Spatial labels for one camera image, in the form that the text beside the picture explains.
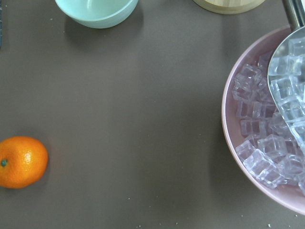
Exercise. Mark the orange mandarin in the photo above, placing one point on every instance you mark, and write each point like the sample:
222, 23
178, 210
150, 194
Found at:
23, 161

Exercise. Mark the mint green bowl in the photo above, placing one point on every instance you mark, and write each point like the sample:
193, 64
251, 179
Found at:
98, 14

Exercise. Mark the pink bowl of ice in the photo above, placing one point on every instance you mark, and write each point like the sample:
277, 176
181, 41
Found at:
288, 196

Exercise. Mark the wooden cup stand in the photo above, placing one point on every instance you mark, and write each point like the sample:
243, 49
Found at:
228, 6

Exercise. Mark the metal ice scoop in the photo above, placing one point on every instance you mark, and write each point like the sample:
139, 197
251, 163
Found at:
286, 72

